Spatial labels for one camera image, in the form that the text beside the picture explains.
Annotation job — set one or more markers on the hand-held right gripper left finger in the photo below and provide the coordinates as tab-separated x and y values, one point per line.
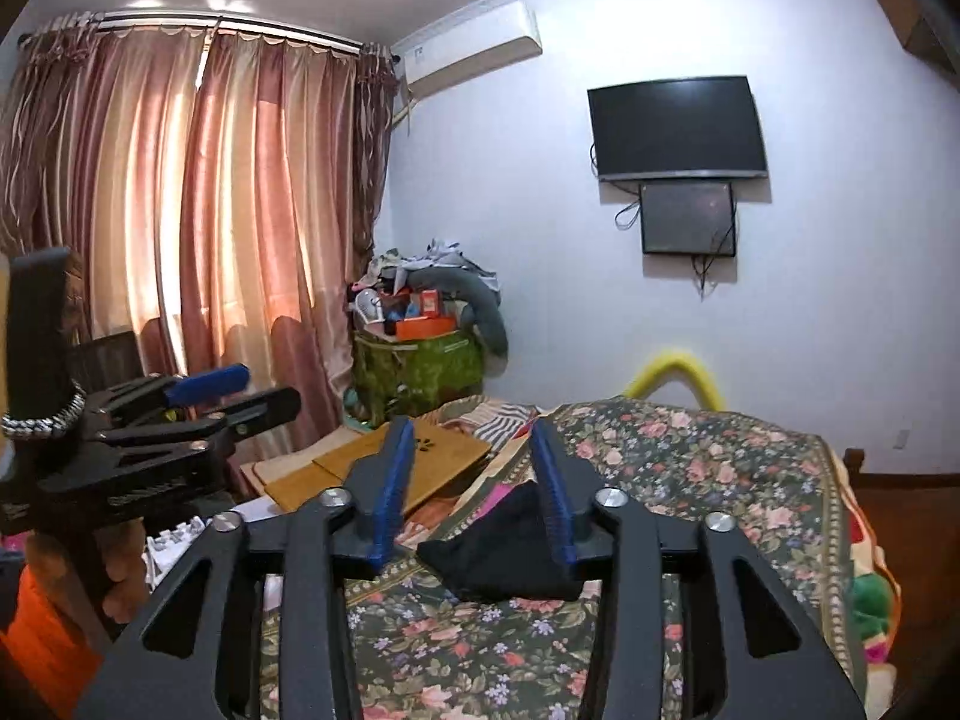
397	491

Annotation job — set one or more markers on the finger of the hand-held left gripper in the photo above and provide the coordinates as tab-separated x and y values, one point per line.
210	382
255	409

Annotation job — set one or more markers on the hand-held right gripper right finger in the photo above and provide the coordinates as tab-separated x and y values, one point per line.
547	499

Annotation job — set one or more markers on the dark navy pants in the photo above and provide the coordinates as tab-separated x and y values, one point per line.
502	555

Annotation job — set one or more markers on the person's left hand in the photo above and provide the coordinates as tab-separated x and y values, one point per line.
120	562

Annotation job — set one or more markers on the black chair back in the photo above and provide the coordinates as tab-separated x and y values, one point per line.
105	360

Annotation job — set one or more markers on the wooden lap desk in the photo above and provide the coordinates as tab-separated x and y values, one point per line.
315	476

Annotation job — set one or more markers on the striped cloth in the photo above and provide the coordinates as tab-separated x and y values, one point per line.
510	424

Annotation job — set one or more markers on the green floral storage bag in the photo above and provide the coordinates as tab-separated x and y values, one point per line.
420	375

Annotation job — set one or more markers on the green floral bed blanket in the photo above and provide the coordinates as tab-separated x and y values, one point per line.
675	457

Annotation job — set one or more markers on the orange box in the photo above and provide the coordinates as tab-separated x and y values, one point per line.
424	328

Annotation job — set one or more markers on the pink striped curtain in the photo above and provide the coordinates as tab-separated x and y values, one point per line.
225	202

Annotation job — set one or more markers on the yellow foam tube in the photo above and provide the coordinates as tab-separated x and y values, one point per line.
679	367

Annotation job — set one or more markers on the red box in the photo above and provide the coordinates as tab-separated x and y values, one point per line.
427	304

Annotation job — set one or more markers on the pile of clothes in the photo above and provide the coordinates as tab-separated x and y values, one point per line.
442	259

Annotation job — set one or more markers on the colourful fleece blanket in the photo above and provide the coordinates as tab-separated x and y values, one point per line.
874	600

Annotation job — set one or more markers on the curtain rod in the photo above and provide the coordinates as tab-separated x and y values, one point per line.
225	24

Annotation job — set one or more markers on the white air conditioner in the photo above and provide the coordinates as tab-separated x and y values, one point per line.
472	52

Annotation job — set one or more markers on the brown wooden cabinet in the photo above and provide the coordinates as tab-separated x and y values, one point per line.
911	0

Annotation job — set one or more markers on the wooden bed frame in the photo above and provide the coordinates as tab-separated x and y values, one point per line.
915	540

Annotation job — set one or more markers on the black wall television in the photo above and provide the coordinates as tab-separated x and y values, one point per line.
675	127

